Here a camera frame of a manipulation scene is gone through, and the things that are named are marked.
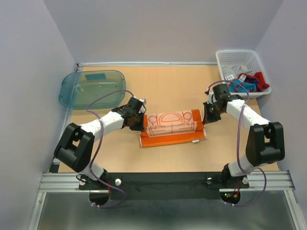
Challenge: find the orange and white towel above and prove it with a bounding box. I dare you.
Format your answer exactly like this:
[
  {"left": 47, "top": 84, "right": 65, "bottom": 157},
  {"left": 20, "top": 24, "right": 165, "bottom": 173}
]
[{"left": 140, "top": 109, "right": 207, "bottom": 148}]

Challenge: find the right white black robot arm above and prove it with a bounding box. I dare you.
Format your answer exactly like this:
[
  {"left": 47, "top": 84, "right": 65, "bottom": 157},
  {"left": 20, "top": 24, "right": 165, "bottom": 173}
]
[{"left": 203, "top": 95, "right": 285, "bottom": 187}]

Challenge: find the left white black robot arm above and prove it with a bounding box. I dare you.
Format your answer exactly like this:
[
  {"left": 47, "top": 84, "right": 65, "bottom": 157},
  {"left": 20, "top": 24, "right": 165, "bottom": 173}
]
[{"left": 54, "top": 96, "right": 146, "bottom": 191}]

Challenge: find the grey folded cloth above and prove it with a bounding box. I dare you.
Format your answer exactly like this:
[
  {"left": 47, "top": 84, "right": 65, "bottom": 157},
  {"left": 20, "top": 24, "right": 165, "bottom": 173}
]
[{"left": 222, "top": 65, "right": 255, "bottom": 81}]

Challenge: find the teal and red cloth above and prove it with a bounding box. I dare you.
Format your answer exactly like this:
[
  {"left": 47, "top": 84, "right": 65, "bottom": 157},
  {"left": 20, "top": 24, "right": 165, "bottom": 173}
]
[{"left": 228, "top": 79, "right": 257, "bottom": 93}]

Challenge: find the red and blue cloth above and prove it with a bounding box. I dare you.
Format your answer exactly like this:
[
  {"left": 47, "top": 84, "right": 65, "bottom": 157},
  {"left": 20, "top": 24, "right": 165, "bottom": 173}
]
[{"left": 239, "top": 72, "right": 270, "bottom": 92}]

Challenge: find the white perforated plastic basket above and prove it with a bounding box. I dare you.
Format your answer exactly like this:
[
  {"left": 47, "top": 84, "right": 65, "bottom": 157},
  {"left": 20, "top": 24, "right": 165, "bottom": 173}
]
[{"left": 216, "top": 50, "right": 272, "bottom": 98}]

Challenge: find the teal translucent plastic tub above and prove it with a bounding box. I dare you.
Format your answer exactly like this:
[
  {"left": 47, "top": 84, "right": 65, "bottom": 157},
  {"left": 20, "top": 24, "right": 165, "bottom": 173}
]
[{"left": 59, "top": 70, "right": 126, "bottom": 110}]

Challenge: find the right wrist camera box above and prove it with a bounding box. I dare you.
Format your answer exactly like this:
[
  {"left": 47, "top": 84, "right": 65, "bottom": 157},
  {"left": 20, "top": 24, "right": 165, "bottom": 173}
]
[{"left": 213, "top": 83, "right": 231, "bottom": 99}]

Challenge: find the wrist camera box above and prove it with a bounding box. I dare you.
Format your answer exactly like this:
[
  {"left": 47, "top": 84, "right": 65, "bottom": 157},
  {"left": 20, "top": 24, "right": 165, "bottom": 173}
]
[
  {"left": 213, "top": 83, "right": 231, "bottom": 99},
  {"left": 139, "top": 99, "right": 146, "bottom": 107}
]

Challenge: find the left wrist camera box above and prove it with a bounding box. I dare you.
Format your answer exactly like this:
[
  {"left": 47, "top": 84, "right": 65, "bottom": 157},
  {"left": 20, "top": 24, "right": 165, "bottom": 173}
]
[{"left": 139, "top": 99, "right": 146, "bottom": 107}]

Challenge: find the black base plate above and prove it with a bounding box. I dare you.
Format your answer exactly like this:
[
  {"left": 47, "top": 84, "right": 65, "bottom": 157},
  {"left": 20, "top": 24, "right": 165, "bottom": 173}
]
[{"left": 79, "top": 172, "right": 249, "bottom": 200}]

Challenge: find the aluminium frame rail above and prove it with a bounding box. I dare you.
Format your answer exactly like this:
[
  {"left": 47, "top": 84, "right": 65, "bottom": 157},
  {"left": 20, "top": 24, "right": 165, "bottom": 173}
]
[{"left": 39, "top": 171, "right": 295, "bottom": 193}]

